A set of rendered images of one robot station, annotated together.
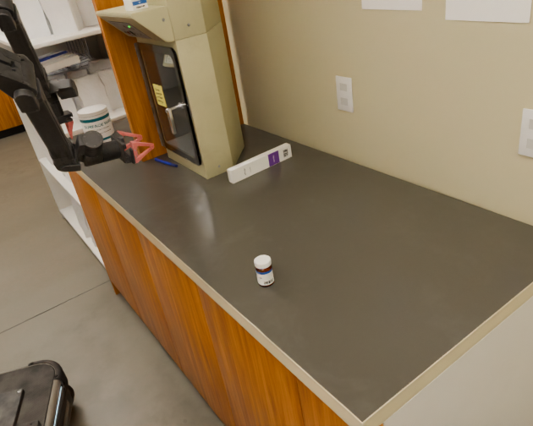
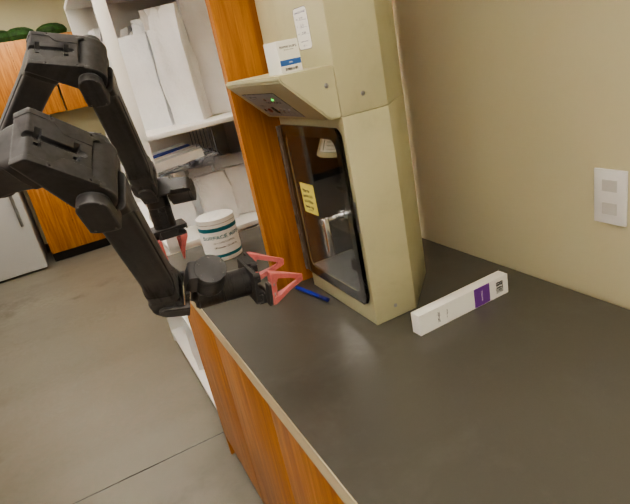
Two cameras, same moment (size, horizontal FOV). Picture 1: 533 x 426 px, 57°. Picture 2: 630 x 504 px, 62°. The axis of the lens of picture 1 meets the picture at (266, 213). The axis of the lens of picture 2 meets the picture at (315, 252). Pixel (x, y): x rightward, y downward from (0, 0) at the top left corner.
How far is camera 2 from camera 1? 0.53 m
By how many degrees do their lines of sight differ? 11
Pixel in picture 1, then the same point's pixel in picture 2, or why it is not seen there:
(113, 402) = not seen: outside the picture
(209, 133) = (383, 255)
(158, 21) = (318, 88)
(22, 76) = (91, 169)
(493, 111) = not seen: outside the picture
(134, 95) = (271, 198)
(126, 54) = (264, 142)
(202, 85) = (378, 184)
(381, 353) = not seen: outside the picture
